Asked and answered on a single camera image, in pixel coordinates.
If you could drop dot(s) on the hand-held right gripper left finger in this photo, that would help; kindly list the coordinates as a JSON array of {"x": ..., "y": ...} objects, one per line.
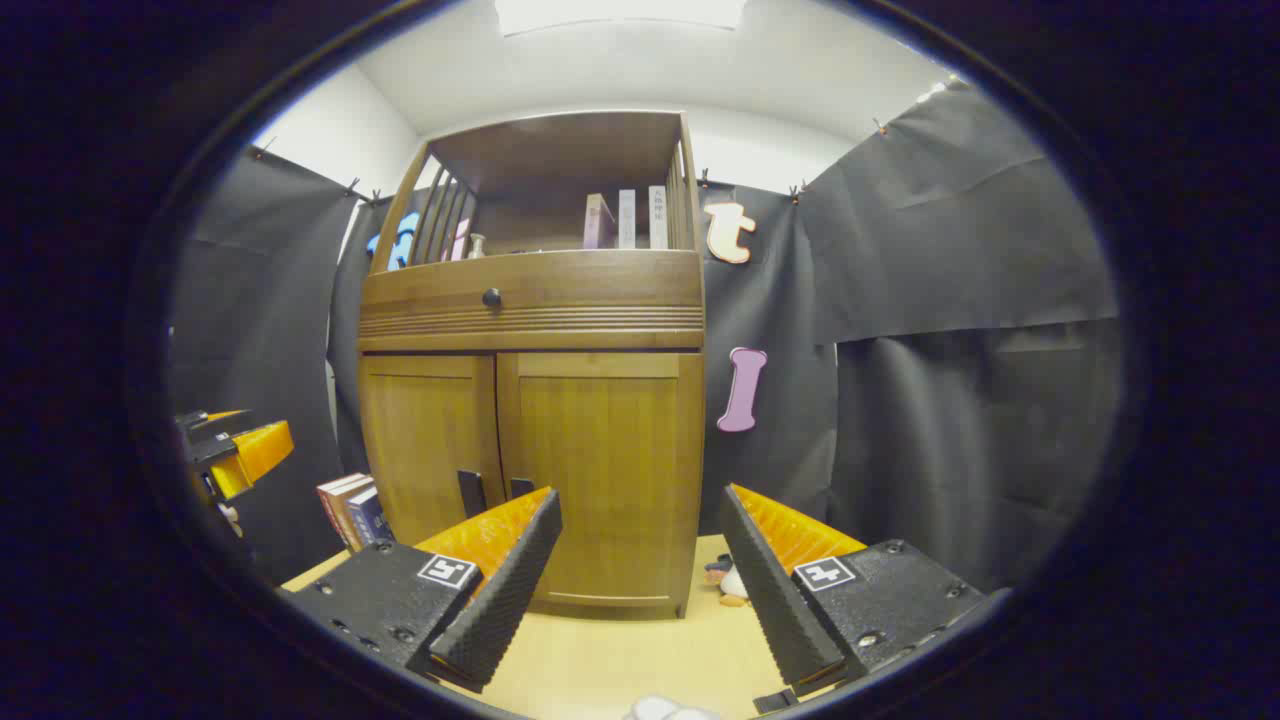
[{"x": 500, "y": 600}]

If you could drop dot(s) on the black backdrop cloth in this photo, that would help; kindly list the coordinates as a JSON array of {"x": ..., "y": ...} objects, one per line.
[{"x": 950, "y": 400}]

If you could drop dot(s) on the penguin plush toy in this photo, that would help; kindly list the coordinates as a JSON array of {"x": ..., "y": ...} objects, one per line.
[{"x": 733, "y": 583}]

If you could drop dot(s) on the wooden shoe cabinet door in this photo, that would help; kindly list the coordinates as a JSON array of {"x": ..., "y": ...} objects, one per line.
[
  {"x": 620, "y": 450},
  {"x": 425, "y": 440}
]

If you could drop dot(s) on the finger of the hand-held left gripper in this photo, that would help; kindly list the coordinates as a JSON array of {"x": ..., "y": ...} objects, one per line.
[
  {"x": 262, "y": 450},
  {"x": 210, "y": 422}
]

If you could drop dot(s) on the small pale bottle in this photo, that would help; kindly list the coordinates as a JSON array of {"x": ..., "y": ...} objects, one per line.
[{"x": 477, "y": 248}]

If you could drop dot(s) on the brown book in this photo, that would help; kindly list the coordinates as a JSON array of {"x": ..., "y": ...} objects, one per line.
[{"x": 350, "y": 505}]

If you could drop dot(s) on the wooden double-door shoe cabinet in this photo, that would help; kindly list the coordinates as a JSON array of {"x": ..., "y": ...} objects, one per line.
[{"x": 560, "y": 150}]

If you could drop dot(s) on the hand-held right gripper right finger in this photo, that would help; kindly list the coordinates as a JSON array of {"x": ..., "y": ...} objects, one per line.
[{"x": 770, "y": 600}]

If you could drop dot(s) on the red and white book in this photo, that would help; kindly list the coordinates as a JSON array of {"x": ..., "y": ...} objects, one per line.
[{"x": 332, "y": 500}]

